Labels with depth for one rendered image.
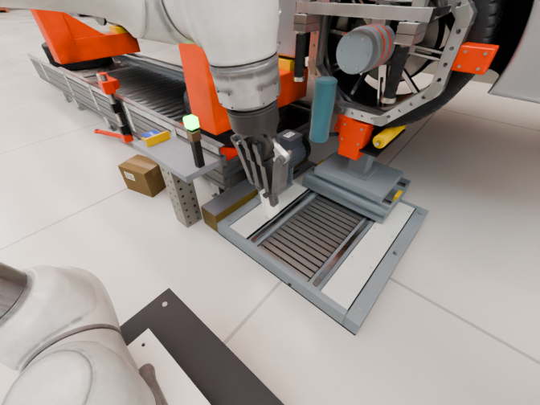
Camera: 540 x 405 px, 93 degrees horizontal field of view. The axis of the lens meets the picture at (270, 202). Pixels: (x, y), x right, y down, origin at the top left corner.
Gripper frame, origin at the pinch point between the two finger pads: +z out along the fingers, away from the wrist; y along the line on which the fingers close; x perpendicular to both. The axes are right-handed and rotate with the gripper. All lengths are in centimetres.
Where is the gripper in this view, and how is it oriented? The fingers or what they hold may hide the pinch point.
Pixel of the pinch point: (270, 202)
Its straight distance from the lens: 50.7
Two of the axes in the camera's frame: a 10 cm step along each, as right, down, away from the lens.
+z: 1.3, 7.2, 6.8
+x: 7.1, -5.5, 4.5
